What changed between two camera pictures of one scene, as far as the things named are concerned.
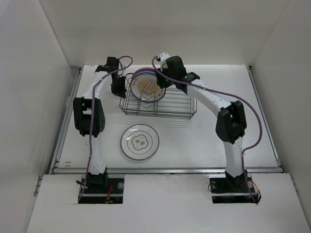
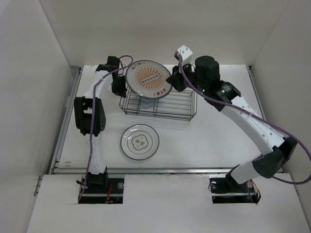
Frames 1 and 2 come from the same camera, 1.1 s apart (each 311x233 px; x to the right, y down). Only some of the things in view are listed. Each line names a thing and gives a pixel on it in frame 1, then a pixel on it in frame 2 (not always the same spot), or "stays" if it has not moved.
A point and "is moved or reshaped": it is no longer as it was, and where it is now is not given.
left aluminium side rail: [56, 154] stays
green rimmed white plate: [139, 155] stays
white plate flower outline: [139, 141] stays
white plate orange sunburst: [145, 88] is moved or reshaped
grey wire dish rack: [174, 104] stays
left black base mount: [99, 189] stays
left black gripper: [120, 92] stays
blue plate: [146, 72] → [151, 99]
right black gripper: [162, 83] → [175, 80]
